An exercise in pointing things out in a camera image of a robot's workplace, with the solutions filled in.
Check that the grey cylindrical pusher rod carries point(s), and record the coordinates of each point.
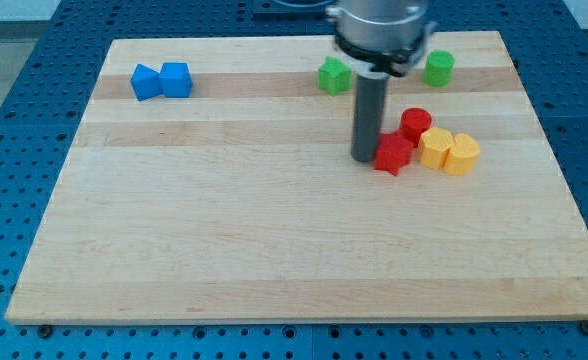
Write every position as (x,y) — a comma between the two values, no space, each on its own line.
(370,97)

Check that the wooden board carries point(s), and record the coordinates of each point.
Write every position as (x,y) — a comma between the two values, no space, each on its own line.
(242,204)

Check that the green star block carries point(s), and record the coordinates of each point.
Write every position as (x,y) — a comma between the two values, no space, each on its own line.
(334,77)

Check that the red cylinder block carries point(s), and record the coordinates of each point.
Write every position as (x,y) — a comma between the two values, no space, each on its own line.
(413,123)

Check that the red star block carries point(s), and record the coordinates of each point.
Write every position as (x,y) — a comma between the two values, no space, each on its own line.
(392,153)

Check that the green cylinder block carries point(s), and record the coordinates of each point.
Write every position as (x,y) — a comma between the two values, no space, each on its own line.
(438,68)

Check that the yellow hexagon block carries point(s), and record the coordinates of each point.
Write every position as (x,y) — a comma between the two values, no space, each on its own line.
(434,146)

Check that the yellow heart block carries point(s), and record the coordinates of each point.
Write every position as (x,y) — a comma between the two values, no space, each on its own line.
(462,156)

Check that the blue cube block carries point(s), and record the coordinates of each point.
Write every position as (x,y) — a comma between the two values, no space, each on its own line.
(175,80)

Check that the blue triangular block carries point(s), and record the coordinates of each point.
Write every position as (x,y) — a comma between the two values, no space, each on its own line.
(145,82)

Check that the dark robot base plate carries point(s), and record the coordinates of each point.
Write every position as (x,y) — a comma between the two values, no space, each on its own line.
(262,8)

